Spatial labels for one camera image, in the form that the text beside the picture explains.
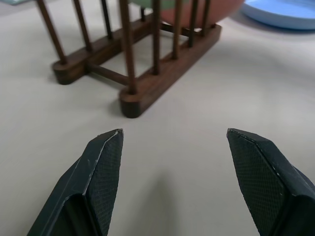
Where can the dark wooden dish rack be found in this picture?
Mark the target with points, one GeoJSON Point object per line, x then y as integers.
{"type": "Point", "coordinates": [137, 61]}

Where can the green plate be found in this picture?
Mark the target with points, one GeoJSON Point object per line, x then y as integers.
{"type": "Point", "coordinates": [145, 3]}

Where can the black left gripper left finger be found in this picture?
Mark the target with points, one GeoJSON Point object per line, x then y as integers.
{"type": "Point", "coordinates": [81, 186]}

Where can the blue plate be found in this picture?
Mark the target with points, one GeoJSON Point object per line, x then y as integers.
{"type": "Point", "coordinates": [283, 12]}

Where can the teal flat object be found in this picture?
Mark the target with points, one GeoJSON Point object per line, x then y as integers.
{"type": "Point", "coordinates": [12, 2]}

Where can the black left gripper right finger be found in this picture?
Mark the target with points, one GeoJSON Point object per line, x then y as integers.
{"type": "Point", "coordinates": [268, 186]}

